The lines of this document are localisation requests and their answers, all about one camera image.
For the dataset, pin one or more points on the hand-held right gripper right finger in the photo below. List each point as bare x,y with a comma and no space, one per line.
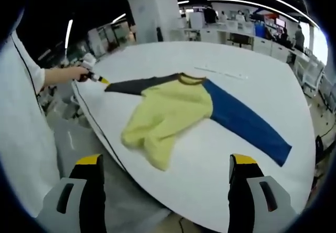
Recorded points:
240,199

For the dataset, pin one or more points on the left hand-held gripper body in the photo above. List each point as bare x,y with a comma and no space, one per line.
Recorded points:
88,63

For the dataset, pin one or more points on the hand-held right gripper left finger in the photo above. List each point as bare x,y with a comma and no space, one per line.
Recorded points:
93,196

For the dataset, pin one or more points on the yellow blue black garment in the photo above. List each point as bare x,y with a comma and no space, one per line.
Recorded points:
183,104

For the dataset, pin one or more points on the person's left hand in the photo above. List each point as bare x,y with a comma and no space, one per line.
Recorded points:
74,73

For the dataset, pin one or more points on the black office chair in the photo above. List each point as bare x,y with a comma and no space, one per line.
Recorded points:
239,39

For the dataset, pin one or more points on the white mesh chair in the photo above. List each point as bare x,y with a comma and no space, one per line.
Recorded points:
311,71

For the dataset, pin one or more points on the white cabinet counter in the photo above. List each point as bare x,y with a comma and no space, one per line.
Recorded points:
262,42

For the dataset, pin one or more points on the blue storage bin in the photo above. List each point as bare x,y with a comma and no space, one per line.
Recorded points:
260,29

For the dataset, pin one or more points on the pink-lit monitor screen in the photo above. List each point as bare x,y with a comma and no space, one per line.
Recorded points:
280,22

